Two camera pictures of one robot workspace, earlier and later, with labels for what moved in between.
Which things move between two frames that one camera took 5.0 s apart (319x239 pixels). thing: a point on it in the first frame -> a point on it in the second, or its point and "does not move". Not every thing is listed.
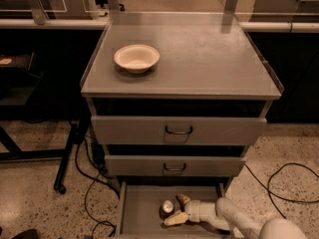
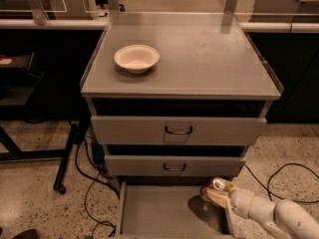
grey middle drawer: (171, 165) does not move
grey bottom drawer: (140, 215) does not move
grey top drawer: (134, 130) does not move
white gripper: (193, 208) -> (239, 199)
